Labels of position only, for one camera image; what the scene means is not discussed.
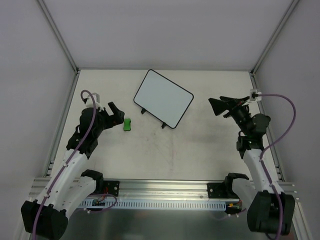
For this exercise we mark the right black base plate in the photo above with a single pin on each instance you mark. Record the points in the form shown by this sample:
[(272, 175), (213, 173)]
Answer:
[(220, 190)]

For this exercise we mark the left aluminium frame post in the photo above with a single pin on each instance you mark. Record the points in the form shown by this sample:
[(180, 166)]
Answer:
[(58, 36)]

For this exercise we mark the aluminium frame post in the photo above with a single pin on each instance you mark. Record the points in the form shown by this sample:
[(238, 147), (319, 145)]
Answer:
[(275, 34), (58, 36)]

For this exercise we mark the right aluminium frame post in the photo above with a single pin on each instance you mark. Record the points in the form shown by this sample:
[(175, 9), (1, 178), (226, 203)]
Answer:
[(275, 34)]

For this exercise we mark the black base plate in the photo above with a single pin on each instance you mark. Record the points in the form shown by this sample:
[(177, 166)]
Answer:
[(220, 190), (111, 187)]

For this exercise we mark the green whiteboard eraser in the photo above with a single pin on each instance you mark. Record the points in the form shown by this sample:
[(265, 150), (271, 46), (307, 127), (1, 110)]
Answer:
[(127, 125)]

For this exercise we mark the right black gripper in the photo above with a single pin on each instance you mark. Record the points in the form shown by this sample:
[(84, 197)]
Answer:
[(232, 107)]

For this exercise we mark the small black-framed whiteboard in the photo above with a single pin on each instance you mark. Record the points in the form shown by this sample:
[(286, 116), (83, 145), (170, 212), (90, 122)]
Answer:
[(163, 99)]

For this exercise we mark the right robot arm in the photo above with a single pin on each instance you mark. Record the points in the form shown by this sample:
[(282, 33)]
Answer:
[(269, 210)]

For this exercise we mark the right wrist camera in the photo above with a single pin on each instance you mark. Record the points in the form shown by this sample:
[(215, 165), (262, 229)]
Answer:
[(255, 96)]

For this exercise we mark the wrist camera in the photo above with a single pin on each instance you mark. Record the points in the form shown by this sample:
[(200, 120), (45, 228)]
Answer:
[(93, 101), (255, 96)]

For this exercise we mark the white slotted cable duct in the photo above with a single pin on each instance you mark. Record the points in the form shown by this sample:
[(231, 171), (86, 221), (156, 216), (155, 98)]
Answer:
[(135, 204)]

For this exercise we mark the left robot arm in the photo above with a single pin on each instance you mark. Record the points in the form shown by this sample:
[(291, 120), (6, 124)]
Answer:
[(48, 214)]

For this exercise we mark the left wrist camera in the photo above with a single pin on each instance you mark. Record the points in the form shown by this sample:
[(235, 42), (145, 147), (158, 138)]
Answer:
[(93, 101)]

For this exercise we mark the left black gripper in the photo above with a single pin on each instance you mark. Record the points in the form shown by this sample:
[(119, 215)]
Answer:
[(108, 118)]

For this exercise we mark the aluminium mounting rail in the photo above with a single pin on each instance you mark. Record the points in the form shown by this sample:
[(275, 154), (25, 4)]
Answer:
[(176, 190)]

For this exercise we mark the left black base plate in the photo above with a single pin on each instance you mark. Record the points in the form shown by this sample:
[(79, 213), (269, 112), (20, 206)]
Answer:
[(111, 187)]

